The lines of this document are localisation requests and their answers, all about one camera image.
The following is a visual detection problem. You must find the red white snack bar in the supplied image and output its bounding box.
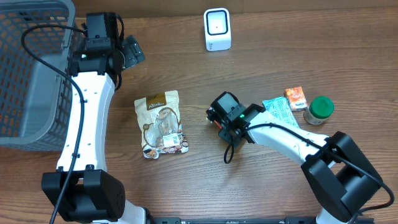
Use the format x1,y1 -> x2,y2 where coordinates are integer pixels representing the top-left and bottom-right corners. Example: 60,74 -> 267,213
210,120 -> 223,129

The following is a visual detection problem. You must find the teal wet wipes pack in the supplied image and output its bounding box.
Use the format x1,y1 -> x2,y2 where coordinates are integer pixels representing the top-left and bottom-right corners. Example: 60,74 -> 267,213
262,96 -> 299,128

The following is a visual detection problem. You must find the white brown snack bag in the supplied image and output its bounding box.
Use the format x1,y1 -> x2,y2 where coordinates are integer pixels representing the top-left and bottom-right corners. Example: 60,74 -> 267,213
134,90 -> 189,159

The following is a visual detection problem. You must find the orange tissue pack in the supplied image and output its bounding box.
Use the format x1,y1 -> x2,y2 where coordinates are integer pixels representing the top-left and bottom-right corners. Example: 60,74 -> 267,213
284,86 -> 308,111

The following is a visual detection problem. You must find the green lid jar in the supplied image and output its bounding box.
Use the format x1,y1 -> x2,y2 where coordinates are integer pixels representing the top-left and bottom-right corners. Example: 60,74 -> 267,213
303,96 -> 335,125

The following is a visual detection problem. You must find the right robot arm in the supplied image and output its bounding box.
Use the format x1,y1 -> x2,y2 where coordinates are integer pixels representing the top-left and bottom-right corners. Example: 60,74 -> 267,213
206,91 -> 382,223

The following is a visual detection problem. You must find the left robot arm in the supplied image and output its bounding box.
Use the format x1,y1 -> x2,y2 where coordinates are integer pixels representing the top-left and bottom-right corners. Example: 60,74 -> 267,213
42,12 -> 151,223

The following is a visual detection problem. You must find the white barcode scanner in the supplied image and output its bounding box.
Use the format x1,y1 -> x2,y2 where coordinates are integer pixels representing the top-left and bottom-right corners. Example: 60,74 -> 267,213
203,7 -> 232,52

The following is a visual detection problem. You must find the grey plastic shopping basket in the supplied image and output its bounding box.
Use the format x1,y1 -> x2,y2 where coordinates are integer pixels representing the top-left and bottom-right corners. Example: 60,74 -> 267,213
1,0 -> 83,151

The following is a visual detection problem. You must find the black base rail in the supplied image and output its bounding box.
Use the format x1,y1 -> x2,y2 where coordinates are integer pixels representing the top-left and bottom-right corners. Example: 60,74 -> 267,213
146,216 -> 376,224

